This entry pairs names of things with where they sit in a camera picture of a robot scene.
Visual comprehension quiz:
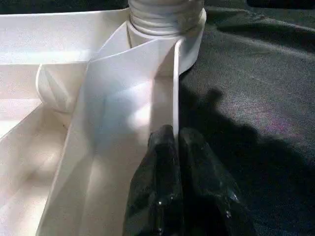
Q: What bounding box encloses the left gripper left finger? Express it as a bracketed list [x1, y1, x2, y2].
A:
[124, 124, 184, 236]

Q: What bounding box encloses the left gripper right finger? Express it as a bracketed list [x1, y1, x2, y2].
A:
[179, 127, 254, 236]

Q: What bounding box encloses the white plastic table top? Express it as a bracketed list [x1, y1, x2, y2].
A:
[0, 7, 207, 236]

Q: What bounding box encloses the white plastic table leg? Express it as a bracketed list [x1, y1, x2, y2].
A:
[127, 0, 206, 35]

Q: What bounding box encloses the black work mat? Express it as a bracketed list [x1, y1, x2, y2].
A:
[172, 0, 315, 236]

